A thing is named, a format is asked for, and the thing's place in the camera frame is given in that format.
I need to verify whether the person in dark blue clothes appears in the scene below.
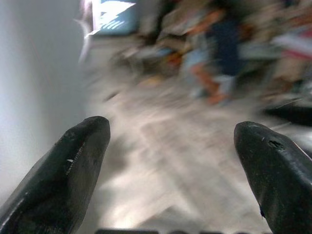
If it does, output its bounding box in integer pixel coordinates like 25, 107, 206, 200
184, 8, 246, 105

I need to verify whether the blue and white box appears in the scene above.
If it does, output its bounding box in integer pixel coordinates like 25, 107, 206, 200
92, 0, 138, 36

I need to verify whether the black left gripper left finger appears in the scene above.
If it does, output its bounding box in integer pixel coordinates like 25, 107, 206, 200
0, 116, 111, 234

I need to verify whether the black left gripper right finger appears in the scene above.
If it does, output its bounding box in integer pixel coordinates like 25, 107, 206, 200
234, 121, 312, 234

